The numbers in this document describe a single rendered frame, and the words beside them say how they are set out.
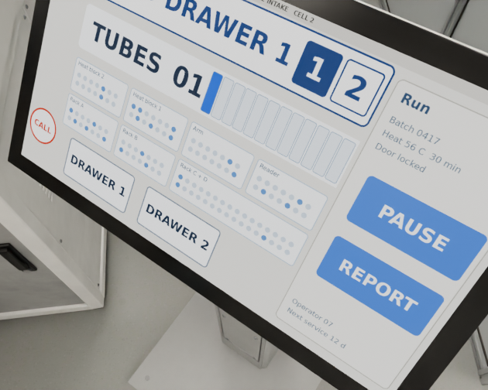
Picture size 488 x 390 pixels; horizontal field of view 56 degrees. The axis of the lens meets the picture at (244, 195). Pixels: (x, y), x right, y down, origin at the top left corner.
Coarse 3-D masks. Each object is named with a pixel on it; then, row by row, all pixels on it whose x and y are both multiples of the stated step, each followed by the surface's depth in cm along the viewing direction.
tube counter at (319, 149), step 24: (192, 72) 42; (216, 72) 41; (192, 96) 42; (216, 96) 41; (240, 96) 40; (264, 96) 39; (216, 120) 42; (240, 120) 41; (264, 120) 40; (288, 120) 39; (312, 120) 38; (264, 144) 40; (288, 144) 39; (312, 144) 38; (336, 144) 38; (312, 168) 39; (336, 168) 38
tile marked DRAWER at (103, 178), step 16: (80, 144) 50; (80, 160) 51; (96, 160) 50; (80, 176) 51; (96, 176) 50; (112, 176) 49; (128, 176) 48; (96, 192) 51; (112, 192) 50; (128, 192) 49
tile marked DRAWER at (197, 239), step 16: (144, 208) 48; (160, 208) 47; (176, 208) 46; (144, 224) 49; (160, 224) 48; (176, 224) 47; (192, 224) 46; (208, 224) 45; (176, 240) 47; (192, 240) 46; (208, 240) 45; (192, 256) 47; (208, 256) 46
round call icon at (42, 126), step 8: (32, 104) 52; (40, 104) 51; (32, 112) 52; (40, 112) 52; (48, 112) 51; (32, 120) 52; (40, 120) 52; (48, 120) 51; (56, 120) 51; (32, 128) 53; (40, 128) 52; (48, 128) 52; (56, 128) 51; (32, 136) 53; (40, 136) 52; (48, 136) 52; (56, 136) 51; (48, 144) 52
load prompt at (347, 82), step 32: (128, 0) 43; (160, 0) 42; (192, 0) 40; (224, 0) 39; (192, 32) 41; (224, 32) 40; (256, 32) 38; (288, 32) 37; (320, 32) 36; (256, 64) 39; (288, 64) 38; (320, 64) 37; (352, 64) 36; (384, 64) 35; (320, 96) 37; (352, 96) 36
